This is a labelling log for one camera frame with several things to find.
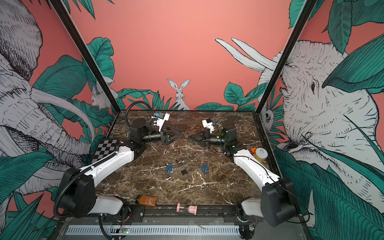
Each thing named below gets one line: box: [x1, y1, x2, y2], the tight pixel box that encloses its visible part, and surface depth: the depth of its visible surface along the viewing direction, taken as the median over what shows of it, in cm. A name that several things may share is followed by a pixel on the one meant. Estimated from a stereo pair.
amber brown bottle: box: [135, 195, 157, 207], surface depth 76 cm
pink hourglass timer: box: [176, 202, 198, 216], surface depth 75 cm
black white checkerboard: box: [91, 138, 119, 164], surface depth 97 cm
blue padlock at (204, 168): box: [201, 165, 209, 173], surface depth 92 cm
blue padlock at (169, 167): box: [166, 165, 173, 172], surface depth 92 cm
